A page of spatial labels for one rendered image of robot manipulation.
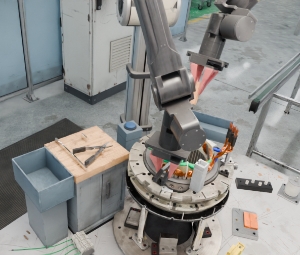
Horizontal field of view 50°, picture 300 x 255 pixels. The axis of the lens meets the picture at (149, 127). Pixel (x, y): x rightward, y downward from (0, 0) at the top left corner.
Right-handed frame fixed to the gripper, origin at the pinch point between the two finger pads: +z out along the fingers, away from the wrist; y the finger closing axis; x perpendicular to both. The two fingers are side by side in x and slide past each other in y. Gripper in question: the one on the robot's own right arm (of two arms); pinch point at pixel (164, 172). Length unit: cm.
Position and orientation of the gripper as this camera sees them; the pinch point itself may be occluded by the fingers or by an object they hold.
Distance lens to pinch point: 81.4
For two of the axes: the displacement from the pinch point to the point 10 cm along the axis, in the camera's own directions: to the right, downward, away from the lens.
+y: 9.0, 3.3, -2.9
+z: -1.3, 8.3, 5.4
